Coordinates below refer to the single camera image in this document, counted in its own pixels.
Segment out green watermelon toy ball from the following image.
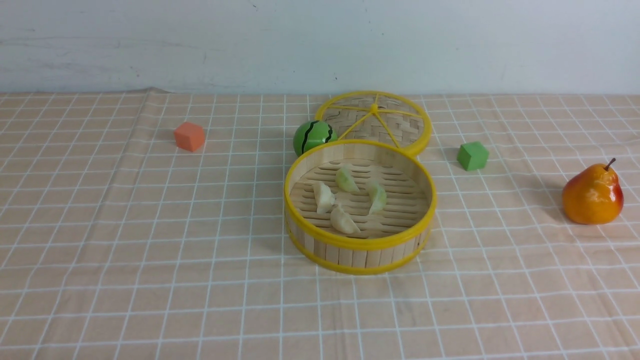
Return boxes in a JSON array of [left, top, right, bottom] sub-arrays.
[[293, 120, 338, 157]]

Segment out orange yellow toy pear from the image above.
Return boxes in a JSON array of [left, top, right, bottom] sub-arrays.
[[562, 158, 624, 225]]

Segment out bamboo steamer lid yellow rim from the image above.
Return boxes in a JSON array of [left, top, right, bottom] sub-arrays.
[[314, 90, 433, 157]]

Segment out white dumpling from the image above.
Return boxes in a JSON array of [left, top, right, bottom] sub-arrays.
[[330, 204, 361, 235], [311, 181, 335, 214]]

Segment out orange foam cube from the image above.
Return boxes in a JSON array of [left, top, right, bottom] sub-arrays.
[[173, 121, 206, 153]]

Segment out green foam cube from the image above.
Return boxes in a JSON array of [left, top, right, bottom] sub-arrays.
[[456, 141, 490, 171]]

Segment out green dumpling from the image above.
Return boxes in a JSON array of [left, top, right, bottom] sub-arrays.
[[366, 180, 387, 215], [334, 166, 360, 193]]

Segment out bamboo steamer tray yellow rim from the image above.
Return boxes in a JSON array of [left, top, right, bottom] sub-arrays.
[[283, 139, 437, 275]]

